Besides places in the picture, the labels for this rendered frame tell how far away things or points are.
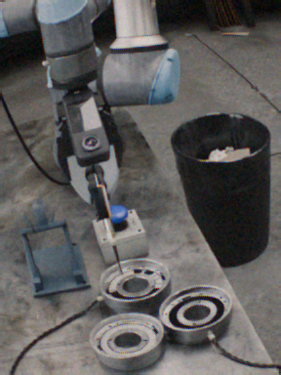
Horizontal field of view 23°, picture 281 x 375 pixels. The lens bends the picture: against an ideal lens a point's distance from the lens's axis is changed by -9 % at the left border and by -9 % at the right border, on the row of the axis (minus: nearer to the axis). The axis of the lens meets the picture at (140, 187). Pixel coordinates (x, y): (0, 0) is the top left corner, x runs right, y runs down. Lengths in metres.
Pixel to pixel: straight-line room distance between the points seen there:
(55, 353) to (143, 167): 0.53
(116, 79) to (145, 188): 0.21
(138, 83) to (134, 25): 0.13
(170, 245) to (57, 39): 0.42
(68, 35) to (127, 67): 0.40
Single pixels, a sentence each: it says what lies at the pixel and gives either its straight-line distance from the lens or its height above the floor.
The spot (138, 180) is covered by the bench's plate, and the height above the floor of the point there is 0.80.
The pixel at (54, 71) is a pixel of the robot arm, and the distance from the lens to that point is 0.98.
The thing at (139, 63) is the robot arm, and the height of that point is 1.01.
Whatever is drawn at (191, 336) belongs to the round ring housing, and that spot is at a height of 0.83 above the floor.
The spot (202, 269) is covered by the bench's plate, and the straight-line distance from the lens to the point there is 1.11.
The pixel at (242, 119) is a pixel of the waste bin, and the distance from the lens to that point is 2.39.
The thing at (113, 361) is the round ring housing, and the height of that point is 0.83.
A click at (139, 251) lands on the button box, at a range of 1.16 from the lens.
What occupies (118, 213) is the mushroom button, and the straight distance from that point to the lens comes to 1.14.
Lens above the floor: 1.49
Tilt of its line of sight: 31 degrees down
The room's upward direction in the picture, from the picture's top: 11 degrees counter-clockwise
